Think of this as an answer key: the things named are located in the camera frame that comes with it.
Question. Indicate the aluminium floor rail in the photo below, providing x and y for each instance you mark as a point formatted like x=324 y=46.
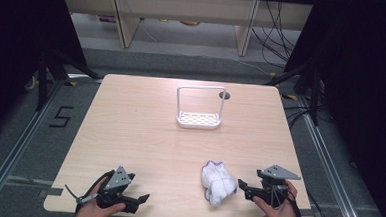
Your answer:
x=84 y=78
x=331 y=162
x=15 y=146

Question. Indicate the grey tape strip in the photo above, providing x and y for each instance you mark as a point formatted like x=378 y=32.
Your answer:
x=52 y=191
x=305 y=213

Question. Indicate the person's left hand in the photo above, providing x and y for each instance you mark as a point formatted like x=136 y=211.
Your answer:
x=92 y=213

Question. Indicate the purple object on floor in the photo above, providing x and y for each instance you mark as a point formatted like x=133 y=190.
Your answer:
x=106 y=18

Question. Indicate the black curtain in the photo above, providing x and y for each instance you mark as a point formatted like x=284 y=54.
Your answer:
x=17 y=46
x=366 y=81

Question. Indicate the black metal stand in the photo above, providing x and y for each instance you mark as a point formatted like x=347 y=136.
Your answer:
x=43 y=80
x=314 y=95

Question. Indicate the yellow tape piece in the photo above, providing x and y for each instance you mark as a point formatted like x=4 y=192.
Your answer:
x=289 y=97

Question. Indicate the white cloth with purple edge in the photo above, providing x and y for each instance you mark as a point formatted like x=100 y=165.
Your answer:
x=217 y=183

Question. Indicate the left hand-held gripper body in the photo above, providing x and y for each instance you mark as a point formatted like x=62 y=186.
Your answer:
x=117 y=179

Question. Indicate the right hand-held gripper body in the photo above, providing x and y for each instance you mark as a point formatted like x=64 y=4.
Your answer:
x=273 y=186

